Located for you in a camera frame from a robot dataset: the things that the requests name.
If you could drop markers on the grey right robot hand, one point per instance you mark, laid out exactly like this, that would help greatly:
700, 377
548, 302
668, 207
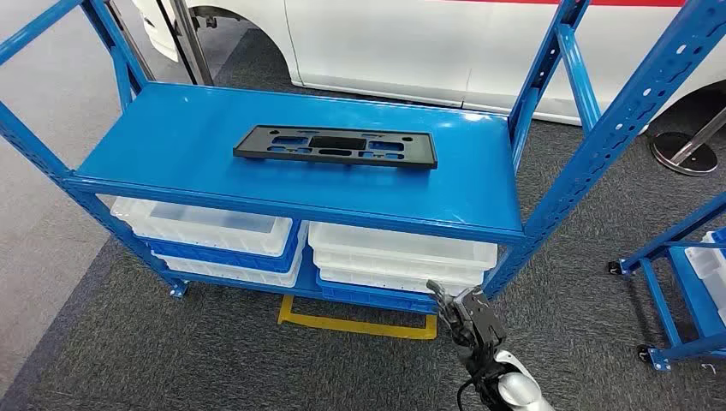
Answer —
479, 317

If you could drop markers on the black plastic panel part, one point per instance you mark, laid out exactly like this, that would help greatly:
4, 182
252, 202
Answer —
420, 153

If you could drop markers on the blue metal shelf rack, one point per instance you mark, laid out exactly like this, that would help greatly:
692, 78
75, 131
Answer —
227, 142

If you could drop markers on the white plastic bin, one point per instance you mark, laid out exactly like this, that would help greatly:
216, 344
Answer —
170, 227
385, 285
397, 273
709, 266
397, 249
238, 276

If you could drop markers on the blue wheeled rack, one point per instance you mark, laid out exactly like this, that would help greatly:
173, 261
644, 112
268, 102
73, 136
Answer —
661, 306

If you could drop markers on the white car body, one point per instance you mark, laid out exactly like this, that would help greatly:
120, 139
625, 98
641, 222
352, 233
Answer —
397, 45

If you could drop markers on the grey metal pole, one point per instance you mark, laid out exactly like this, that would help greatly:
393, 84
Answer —
191, 39

